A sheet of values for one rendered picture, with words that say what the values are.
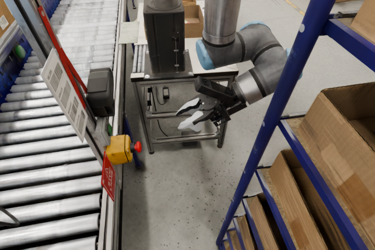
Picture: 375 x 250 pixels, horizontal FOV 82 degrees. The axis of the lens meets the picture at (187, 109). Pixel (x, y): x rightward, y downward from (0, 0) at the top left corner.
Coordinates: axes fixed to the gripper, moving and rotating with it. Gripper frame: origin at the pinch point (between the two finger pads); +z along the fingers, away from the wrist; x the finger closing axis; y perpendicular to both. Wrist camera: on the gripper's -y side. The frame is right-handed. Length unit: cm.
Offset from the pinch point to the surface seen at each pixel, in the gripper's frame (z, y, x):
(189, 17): -11, 21, 114
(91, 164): 38.5, 1.5, 1.5
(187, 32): -7, 17, 86
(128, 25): 28, 0, 109
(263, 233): -7.4, 26.8, -29.4
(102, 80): 10.3, -21.7, 4.3
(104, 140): 20.1, -10.0, -4.3
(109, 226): 32.2, 7.3, -20.1
